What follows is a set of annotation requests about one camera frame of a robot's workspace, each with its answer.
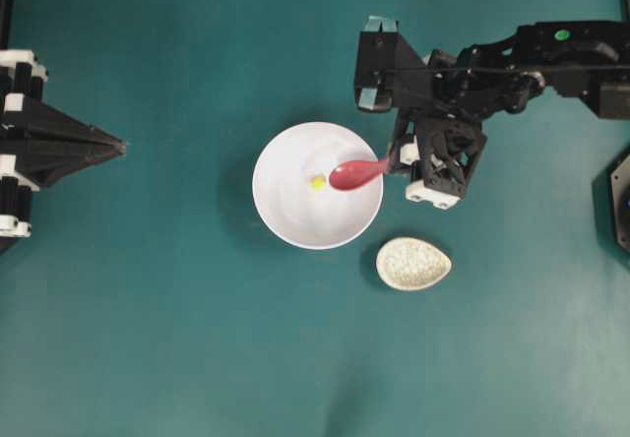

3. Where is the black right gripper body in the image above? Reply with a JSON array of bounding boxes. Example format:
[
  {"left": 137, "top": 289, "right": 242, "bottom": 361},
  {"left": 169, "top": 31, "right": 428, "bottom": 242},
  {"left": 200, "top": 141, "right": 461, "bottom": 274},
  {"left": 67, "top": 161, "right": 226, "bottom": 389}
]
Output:
[{"left": 391, "top": 108, "right": 486, "bottom": 190}]

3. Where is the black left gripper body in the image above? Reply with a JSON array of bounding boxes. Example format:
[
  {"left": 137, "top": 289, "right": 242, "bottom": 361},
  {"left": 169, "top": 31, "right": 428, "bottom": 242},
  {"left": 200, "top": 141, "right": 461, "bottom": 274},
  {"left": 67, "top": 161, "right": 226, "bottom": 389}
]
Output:
[{"left": 1, "top": 93, "right": 127, "bottom": 189}]

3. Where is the black-white left gripper finger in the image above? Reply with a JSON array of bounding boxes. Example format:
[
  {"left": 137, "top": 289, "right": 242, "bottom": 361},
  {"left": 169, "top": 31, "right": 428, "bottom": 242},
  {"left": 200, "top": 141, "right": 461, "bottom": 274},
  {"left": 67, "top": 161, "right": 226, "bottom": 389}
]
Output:
[
  {"left": 1, "top": 49, "right": 48, "bottom": 112},
  {"left": 1, "top": 155, "right": 33, "bottom": 254}
]

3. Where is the black-white right gripper finger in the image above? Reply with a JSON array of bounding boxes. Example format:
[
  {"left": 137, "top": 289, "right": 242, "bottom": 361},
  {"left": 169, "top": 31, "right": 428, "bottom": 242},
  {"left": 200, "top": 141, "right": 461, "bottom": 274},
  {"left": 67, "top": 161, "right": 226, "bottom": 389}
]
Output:
[
  {"left": 387, "top": 134, "right": 418, "bottom": 174},
  {"left": 405, "top": 160, "right": 467, "bottom": 210}
]

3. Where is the pink plastic spoon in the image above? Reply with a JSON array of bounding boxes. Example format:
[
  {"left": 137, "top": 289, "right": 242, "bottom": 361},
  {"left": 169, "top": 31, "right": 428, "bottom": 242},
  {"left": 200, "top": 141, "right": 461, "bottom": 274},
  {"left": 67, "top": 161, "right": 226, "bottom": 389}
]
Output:
[{"left": 329, "top": 158, "right": 390, "bottom": 191}]

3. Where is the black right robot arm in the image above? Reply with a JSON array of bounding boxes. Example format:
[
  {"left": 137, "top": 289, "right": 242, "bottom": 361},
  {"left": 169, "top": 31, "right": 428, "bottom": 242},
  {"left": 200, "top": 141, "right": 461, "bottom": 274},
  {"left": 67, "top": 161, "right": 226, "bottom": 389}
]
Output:
[{"left": 387, "top": 21, "right": 629, "bottom": 210}]

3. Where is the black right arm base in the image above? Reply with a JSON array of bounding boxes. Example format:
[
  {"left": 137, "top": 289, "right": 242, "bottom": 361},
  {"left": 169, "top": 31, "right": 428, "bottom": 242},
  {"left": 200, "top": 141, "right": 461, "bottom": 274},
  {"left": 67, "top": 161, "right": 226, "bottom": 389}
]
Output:
[{"left": 592, "top": 146, "right": 629, "bottom": 262}]

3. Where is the yellow hexagonal prism block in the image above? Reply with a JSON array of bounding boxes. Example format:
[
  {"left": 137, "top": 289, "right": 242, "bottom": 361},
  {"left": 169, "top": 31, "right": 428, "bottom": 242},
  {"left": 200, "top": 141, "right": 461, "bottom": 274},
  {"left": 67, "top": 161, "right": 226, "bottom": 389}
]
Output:
[{"left": 309, "top": 174, "right": 327, "bottom": 191}]

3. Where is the white round bowl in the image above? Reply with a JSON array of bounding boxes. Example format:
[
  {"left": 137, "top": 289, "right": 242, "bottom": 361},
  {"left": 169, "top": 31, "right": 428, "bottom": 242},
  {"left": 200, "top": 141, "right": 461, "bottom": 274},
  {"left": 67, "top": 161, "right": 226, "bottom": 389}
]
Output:
[{"left": 252, "top": 122, "right": 384, "bottom": 250}]

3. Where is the speckled egg-shaped small dish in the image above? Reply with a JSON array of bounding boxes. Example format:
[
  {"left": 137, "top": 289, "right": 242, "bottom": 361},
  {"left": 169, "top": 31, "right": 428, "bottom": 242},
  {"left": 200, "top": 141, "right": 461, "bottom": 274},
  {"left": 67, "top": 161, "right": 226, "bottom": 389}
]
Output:
[{"left": 376, "top": 237, "right": 452, "bottom": 291}]

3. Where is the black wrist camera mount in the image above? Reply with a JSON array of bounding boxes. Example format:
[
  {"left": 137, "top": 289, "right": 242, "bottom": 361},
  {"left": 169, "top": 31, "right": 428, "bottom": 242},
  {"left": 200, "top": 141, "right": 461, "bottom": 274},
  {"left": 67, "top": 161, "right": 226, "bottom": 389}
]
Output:
[{"left": 353, "top": 16, "right": 433, "bottom": 113}]

